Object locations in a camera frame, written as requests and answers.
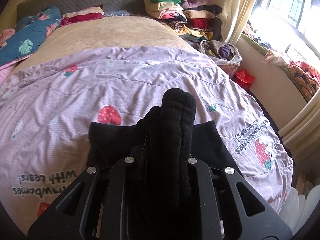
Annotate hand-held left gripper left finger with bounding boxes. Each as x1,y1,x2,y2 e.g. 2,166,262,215
27,140,148,240

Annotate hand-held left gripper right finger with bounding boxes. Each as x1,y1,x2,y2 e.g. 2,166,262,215
186,156,293,240

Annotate black sweater with orange cuffs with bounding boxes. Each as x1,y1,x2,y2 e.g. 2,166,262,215
86,88,240,240

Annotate floral bag of clothes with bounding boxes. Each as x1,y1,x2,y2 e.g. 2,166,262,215
199,39,243,78

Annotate dark crumpled clothes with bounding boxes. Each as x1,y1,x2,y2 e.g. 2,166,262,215
244,23,273,51

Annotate pile of folded clothes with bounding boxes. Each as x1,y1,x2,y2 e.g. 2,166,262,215
144,0,223,43

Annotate white scalloped object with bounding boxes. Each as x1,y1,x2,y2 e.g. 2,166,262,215
278,182,316,231

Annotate pink strawberry print blanket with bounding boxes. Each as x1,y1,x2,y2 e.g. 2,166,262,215
0,46,294,218

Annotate red plastic bag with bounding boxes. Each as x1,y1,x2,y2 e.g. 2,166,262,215
234,69,256,90

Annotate pale pink cloth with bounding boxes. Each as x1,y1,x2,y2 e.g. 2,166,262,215
262,51,291,67

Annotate orange patterned cloth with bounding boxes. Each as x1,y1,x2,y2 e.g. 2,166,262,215
287,59,320,103

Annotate beige plush blanket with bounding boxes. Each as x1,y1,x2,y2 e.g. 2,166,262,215
15,15,200,73

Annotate pink floral quilt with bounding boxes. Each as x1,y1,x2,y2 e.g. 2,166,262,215
0,64,18,85

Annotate blue patterned pillow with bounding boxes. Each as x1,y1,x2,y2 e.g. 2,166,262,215
103,9,133,18

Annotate blue floral quilt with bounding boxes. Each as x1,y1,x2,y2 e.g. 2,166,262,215
0,5,62,67

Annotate red and cream pillow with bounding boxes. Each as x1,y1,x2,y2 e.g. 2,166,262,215
60,6,105,27

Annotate cream curtain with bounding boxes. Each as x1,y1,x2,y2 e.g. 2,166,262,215
221,0,276,44

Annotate barred window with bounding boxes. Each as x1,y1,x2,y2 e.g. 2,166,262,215
252,0,320,64

